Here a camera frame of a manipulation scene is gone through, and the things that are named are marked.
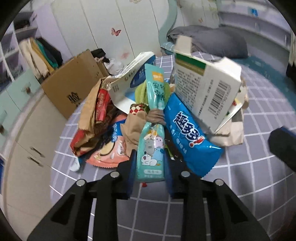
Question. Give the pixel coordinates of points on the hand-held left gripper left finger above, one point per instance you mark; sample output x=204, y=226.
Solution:
x=133, y=169

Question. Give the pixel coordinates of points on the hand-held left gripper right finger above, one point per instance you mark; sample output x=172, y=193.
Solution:
x=168, y=177

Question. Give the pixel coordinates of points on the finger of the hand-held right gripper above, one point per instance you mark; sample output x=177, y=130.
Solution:
x=283, y=146

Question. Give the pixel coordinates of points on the teal cartoon snack packet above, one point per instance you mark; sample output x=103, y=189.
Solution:
x=150, y=150

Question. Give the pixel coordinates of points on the green plush toy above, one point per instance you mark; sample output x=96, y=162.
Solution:
x=141, y=93

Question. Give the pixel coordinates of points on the white blue toothpaste box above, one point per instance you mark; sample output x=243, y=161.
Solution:
x=123, y=87

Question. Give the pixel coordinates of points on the pink snack packet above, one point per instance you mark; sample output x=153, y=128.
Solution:
x=116, y=150

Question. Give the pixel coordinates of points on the tan cloth bag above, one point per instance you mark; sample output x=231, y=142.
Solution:
x=133, y=129

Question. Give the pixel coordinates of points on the blue snack packet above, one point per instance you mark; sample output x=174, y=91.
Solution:
x=185, y=136

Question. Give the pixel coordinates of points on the dark brown snack wrapper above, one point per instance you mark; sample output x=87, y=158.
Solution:
x=108, y=122

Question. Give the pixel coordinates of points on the white paper scrap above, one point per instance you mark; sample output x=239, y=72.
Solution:
x=76, y=165

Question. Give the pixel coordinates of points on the grey checked bed sheet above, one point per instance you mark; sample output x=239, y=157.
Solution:
x=242, y=185

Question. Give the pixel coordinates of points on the brown knotted stocking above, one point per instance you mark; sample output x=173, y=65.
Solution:
x=156, y=117

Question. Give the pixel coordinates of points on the red snack wrapper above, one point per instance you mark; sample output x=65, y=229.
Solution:
x=103, y=104

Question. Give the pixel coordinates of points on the brown paper snack bag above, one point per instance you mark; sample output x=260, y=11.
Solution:
x=89, y=111

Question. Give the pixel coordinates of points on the teal bed sheet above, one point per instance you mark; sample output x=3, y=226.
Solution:
x=266, y=71

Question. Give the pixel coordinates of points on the white barcode carton box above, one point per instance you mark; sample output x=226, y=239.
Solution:
x=203, y=81

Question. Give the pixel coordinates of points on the beige cabinet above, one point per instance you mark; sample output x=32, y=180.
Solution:
x=32, y=143

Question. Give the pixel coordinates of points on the white crumpled cloth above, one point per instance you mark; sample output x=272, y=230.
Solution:
x=115, y=66

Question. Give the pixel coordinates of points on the large brown cardboard box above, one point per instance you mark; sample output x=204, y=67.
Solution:
x=67, y=85

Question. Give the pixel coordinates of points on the pale pink butterfly sticker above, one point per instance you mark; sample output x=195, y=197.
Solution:
x=124, y=55

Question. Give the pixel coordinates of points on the grey blanket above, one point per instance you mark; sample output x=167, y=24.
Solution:
x=219, y=44

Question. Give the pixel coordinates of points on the blue pillow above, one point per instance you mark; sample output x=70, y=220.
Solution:
x=167, y=48

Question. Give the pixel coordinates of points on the mint green drawer unit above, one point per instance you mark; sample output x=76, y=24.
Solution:
x=16, y=97

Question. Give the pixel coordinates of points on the blue square sticker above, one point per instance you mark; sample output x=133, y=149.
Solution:
x=253, y=11

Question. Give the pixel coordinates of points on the black hanging garment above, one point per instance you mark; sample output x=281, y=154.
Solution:
x=54, y=49

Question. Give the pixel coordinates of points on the teal hanging garment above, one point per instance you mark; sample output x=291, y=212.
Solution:
x=47, y=54

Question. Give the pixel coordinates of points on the mustard hanging garment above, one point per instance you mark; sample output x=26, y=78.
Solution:
x=40, y=58

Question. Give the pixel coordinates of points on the mint green bed headboard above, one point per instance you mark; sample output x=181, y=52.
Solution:
x=170, y=20

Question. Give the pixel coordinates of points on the white wardrobe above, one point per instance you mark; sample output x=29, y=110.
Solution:
x=92, y=20

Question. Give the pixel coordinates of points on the beige butterfly sticker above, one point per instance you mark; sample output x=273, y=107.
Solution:
x=135, y=1

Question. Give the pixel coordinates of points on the open shelf unit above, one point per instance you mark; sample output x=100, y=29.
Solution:
x=13, y=46

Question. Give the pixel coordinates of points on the lavender wall shelves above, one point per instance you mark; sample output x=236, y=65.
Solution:
x=259, y=27

